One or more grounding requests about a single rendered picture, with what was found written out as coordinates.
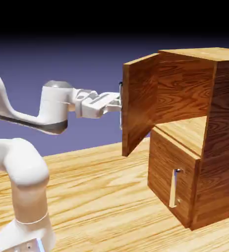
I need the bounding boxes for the closed wooden cabinet door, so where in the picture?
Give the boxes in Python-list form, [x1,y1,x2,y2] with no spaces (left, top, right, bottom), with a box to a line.
[147,128,201,228]

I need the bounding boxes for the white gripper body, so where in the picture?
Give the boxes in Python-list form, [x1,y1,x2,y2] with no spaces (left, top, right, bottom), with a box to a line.
[81,92,120,119]

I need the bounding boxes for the wooden cabinet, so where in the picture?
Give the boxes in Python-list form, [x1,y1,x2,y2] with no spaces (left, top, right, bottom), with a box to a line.
[147,47,229,231]

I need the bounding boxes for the wooden cabinet door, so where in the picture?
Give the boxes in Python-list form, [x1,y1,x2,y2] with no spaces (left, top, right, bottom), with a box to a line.
[121,53,160,158]
[147,128,201,228]

